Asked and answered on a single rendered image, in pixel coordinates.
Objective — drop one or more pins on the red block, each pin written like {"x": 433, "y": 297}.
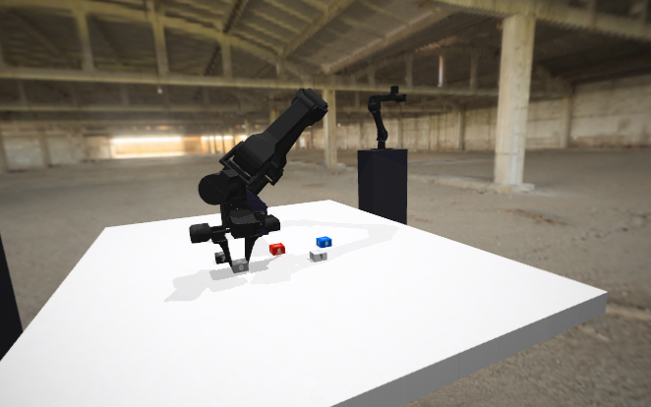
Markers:
{"x": 277, "y": 249}

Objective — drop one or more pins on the blue block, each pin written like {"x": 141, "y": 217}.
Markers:
{"x": 324, "y": 242}

